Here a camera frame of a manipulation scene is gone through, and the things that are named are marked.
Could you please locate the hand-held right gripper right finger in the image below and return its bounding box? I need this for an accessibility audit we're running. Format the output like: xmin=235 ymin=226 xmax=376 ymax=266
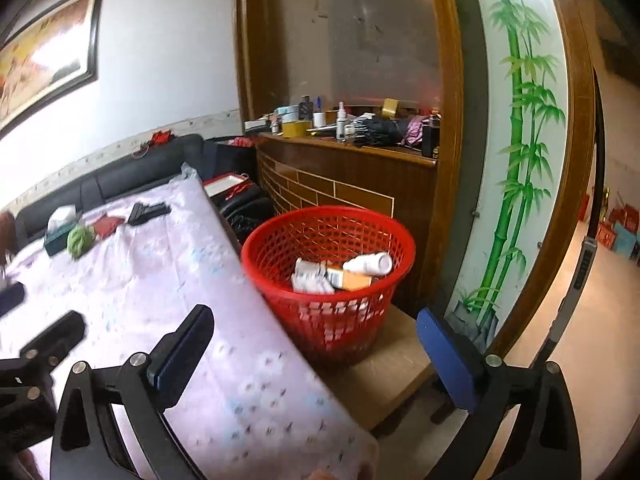
xmin=416 ymin=307 xmax=583 ymax=480

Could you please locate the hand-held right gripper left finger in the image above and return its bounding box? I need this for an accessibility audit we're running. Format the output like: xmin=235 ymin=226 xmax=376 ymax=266
xmin=50 ymin=304 xmax=216 ymax=480

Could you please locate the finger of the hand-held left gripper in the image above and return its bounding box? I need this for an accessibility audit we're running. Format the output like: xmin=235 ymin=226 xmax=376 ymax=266
xmin=0 ymin=281 xmax=26 ymax=318
xmin=19 ymin=310 xmax=87 ymax=396

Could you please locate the orange and white box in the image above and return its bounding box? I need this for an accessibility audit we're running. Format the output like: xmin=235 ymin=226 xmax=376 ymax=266
xmin=325 ymin=267 xmax=373 ymax=291

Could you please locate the white plastic bottle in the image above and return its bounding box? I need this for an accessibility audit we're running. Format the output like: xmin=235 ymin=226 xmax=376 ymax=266
xmin=342 ymin=251 xmax=394 ymax=277

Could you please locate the red plastic basket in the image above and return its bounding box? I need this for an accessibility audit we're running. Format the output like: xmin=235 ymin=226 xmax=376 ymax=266
xmin=241 ymin=205 xmax=417 ymax=367

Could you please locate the grey packet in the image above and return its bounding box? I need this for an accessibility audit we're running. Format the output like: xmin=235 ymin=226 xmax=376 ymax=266
xmin=291 ymin=257 xmax=337 ymax=295

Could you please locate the brown cardboard box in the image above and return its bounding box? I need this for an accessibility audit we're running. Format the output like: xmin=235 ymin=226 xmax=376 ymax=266
xmin=310 ymin=305 xmax=436 ymax=431

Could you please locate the green tissue box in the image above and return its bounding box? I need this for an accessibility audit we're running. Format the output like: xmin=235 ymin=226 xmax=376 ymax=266
xmin=43 ymin=205 xmax=81 ymax=258

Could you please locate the green cloth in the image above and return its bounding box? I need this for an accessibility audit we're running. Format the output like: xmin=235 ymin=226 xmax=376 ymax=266
xmin=66 ymin=224 xmax=96 ymax=260

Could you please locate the red packet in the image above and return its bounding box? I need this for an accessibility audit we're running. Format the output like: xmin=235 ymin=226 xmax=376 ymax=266
xmin=92 ymin=215 xmax=127 ymax=238

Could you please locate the black metal pole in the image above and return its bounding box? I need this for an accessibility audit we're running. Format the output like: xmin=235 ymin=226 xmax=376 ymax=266
xmin=532 ymin=67 xmax=608 ymax=368

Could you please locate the black hand tool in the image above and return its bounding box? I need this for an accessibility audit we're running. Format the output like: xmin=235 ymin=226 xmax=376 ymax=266
xmin=127 ymin=201 xmax=172 ymax=227

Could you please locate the black bag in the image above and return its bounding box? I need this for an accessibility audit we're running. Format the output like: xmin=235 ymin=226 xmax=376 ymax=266
xmin=220 ymin=185 xmax=276 ymax=246

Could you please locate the black sofa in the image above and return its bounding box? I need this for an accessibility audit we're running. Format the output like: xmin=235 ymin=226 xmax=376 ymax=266
xmin=14 ymin=133 xmax=206 ymax=246

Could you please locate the red gift box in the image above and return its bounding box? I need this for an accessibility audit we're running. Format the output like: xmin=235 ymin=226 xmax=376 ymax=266
xmin=202 ymin=172 xmax=251 ymax=201

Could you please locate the wooden counter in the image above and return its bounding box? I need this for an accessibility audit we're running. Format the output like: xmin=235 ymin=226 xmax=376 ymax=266
xmin=255 ymin=130 xmax=441 ymax=311

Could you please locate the pile of red boxes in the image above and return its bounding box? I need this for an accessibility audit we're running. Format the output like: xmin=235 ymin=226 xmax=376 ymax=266
xmin=597 ymin=202 xmax=640 ymax=266

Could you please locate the black box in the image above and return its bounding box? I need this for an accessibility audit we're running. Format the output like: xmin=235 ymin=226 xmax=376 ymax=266
xmin=421 ymin=122 xmax=441 ymax=158

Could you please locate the pink cloth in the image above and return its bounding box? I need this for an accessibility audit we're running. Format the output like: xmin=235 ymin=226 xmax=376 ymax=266
xmin=402 ymin=116 xmax=426 ymax=147

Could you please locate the black umbrella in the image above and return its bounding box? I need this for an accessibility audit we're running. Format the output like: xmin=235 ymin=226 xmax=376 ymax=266
xmin=350 ymin=117 xmax=406 ymax=148

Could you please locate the bamboo print glass panel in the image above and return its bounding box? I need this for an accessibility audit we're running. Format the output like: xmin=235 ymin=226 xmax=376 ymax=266
xmin=445 ymin=0 xmax=571 ymax=356

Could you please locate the framed wall picture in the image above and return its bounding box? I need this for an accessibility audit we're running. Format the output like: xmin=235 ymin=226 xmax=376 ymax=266
xmin=0 ymin=0 xmax=107 ymax=133

